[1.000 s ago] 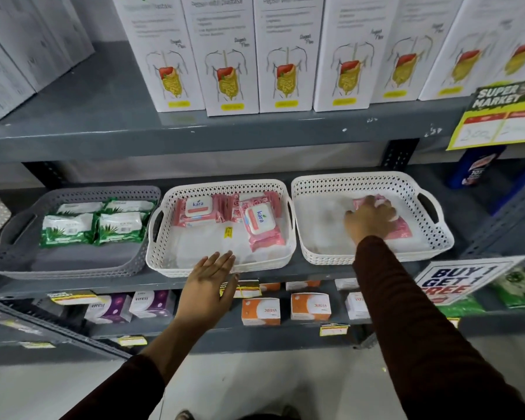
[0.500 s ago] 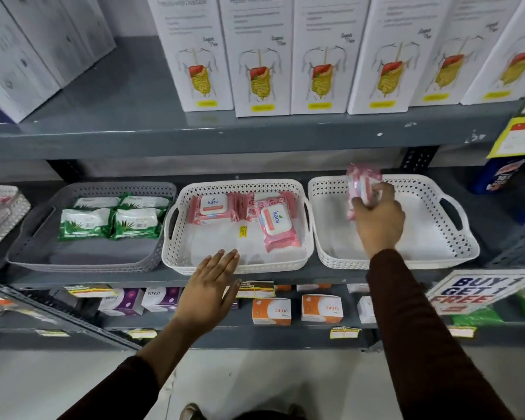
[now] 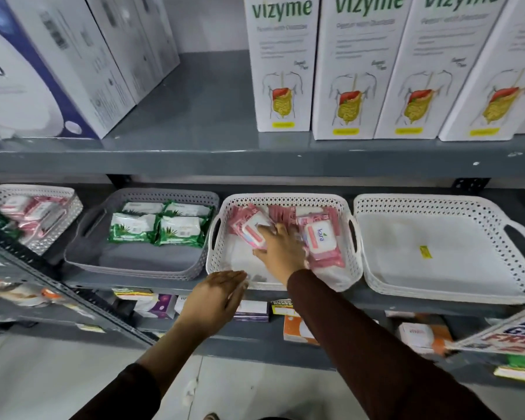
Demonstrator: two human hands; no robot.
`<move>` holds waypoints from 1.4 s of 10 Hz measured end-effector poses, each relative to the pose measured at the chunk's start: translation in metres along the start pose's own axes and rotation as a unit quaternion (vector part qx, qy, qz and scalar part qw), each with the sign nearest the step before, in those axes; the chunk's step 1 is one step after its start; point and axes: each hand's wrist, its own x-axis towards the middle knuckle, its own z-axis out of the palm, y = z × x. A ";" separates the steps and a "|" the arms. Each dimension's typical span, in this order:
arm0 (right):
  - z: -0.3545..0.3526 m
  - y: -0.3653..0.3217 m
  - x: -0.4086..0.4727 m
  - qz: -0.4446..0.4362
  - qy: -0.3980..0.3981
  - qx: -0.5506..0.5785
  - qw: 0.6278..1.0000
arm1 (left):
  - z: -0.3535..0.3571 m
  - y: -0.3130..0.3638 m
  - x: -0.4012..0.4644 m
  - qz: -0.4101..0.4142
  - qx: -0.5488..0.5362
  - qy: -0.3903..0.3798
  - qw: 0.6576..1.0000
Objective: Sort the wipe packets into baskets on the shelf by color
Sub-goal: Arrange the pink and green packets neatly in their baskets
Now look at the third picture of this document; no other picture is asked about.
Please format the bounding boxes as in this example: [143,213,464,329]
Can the person's right hand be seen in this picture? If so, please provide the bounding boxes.
[252,222,310,287]

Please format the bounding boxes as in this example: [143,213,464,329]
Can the person's left hand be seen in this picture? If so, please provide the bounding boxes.
[175,270,249,340]

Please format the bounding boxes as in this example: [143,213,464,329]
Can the pink wipes packet white label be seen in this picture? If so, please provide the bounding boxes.
[241,211,277,251]

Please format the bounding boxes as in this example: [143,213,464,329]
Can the person's right forearm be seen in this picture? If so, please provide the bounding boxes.
[287,268,501,420]

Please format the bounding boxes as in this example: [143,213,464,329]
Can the person's left forearm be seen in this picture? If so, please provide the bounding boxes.
[69,320,203,420]

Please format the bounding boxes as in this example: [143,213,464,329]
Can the white box purple stripe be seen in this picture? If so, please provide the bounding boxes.
[233,300,270,323]

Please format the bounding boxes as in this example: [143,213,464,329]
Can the white perforated plastic basket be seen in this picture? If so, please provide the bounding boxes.
[353,193,525,306]
[205,192,364,293]

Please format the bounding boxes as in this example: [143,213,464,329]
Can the small yellow label box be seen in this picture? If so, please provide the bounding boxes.
[270,298,299,318]

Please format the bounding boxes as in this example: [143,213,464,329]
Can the large pink wipes packet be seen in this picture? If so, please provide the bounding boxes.
[297,208,347,270]

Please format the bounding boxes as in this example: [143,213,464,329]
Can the orange and white box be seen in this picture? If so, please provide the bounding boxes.
[283,314,320,346]

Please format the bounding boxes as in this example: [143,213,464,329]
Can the white and purple box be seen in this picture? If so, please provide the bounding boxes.
[133,294,178,320]

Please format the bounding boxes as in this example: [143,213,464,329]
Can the green wipes packet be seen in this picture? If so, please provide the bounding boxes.
[121,201,165,216]
[108,213,159,244]
[155,215,207,248]
[163,201,214,219]

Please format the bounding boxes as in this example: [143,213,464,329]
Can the white box yellow stripe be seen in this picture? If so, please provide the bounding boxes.
[112,288,156,302]

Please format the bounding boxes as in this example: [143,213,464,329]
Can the grey perforated plastic basket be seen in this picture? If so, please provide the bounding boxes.
[64,187,221,281]

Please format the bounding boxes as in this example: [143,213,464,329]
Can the grey metal shelf unit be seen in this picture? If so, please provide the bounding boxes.
[0,50,525,392]

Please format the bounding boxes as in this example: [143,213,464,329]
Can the white box orange edge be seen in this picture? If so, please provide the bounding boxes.
[397,322,455,357]

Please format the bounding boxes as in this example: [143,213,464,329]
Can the small white perforated basket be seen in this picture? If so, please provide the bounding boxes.
[0,184,84,257]

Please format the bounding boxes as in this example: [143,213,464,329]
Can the grey slotted metal rack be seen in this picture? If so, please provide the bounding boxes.
[0,220,156,348]

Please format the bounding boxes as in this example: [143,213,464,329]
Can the pile of pink packets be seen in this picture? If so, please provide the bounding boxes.
[0,195,69,241]

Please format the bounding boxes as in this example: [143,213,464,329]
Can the white cardboard box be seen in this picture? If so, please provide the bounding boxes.
[131,0,181,78]
[83,0,165,105]

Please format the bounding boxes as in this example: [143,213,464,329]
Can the white printed sign card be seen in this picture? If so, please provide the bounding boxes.
[445,308,525,357]

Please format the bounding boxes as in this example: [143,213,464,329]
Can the green and yellow box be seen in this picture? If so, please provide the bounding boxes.
[493,353,525,384]

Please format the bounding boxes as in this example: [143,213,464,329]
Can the white and blue box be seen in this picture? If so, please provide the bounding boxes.
[0,0,137,141]

